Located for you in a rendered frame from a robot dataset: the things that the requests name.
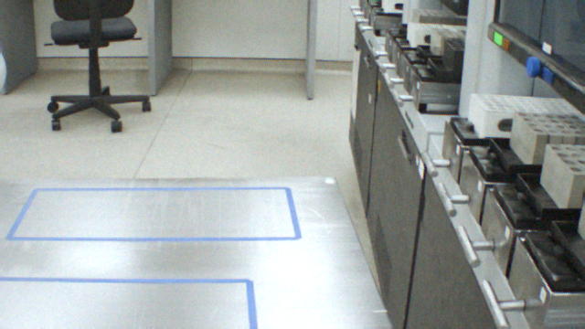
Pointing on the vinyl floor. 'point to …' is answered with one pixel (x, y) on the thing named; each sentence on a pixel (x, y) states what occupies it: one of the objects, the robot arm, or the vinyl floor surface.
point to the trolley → (183, 255)
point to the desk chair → (78, 10)
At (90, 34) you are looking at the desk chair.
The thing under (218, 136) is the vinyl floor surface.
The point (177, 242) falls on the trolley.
